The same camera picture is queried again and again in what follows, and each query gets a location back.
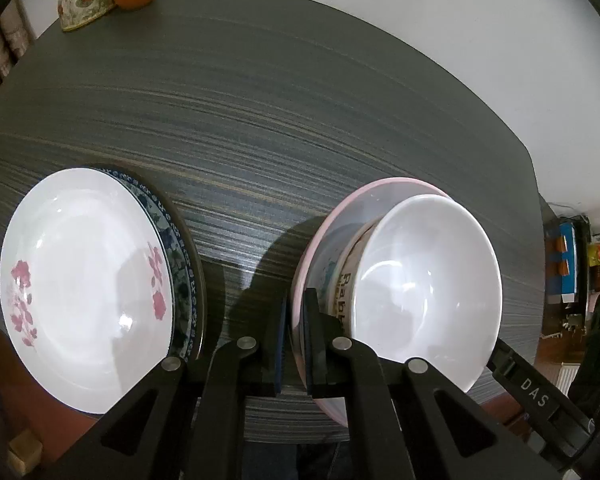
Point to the pink bowl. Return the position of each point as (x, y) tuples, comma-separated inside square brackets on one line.
[(340, 225)]

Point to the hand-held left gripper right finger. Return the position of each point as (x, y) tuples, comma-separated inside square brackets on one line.
[(312, 350)]

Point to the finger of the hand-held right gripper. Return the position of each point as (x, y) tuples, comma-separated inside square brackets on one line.
[(535, 390)]

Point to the tan wooden block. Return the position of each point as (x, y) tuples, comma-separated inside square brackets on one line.
[(24, 452)]

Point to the white bowl blue band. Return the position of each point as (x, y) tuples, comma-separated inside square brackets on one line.
[(329, 272)]

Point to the person's dark pants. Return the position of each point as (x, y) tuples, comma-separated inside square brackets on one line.
[(300, 462)]

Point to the white bowl tan band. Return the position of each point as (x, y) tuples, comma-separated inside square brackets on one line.
[(430, 285)]

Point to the dark side table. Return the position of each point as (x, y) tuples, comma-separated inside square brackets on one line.
[(577, 317)]

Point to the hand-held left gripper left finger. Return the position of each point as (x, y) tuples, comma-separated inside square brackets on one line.
[(280, 355)]

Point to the beige patterned curtain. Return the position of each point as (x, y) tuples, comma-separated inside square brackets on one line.
[(0, 60)]

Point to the white plate pink flowers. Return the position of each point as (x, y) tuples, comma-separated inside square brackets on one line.
[(80, 270)]

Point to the white radiator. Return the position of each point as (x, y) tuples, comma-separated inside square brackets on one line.
[(567, 379)]

